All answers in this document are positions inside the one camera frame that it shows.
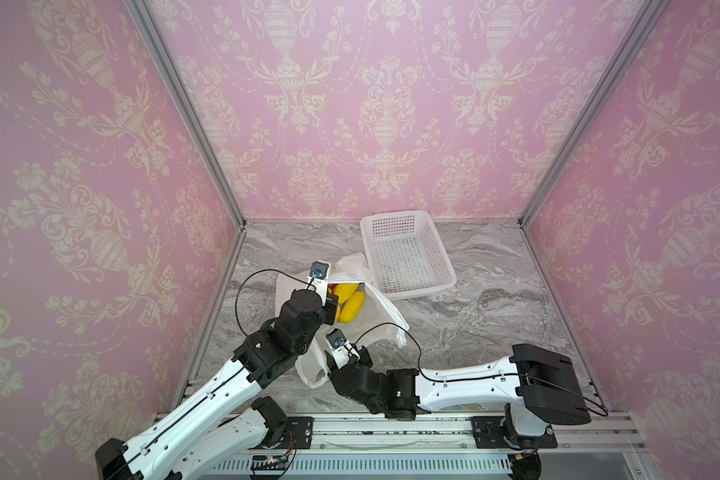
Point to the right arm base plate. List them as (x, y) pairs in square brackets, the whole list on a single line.
[(496, 432)]

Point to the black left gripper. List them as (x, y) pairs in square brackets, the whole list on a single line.
[(331, 309)]

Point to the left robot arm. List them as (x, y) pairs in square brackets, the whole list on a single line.
[(228, 414)]

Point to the right aluminium corner post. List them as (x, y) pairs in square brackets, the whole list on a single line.
[(638, 31)]

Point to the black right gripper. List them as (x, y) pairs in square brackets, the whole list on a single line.
[(363, 357)]

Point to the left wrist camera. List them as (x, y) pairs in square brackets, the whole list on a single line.
[(318, 278)]

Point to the white perforated plastic basket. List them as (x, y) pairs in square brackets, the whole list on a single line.
[(406, 254)]

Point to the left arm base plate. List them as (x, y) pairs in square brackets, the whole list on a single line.
[(297, 433)]

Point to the yellow toy pear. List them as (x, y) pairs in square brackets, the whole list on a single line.
[(344, 291)]

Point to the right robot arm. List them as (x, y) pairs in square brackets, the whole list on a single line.
[(538, 389)]

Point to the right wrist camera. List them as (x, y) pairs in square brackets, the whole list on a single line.
[(338, 345)]

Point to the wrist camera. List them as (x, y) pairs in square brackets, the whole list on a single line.
[(318, 278), (338, 345)]

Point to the long yellow toy fruit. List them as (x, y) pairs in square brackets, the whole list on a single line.
[(352, 307)]

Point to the white vented control box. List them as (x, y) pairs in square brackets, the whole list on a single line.
[(354, 465)]

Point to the aluminium front rail frame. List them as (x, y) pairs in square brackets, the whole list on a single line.
[(606, 448)]

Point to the aluminium corner post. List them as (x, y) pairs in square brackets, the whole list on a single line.
[(638, 31), (170, 74)]

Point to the white plastic bag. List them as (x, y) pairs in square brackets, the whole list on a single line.
[(378, 319)]

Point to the left aluminium corner post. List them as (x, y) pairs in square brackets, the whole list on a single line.
[(170, 74)]

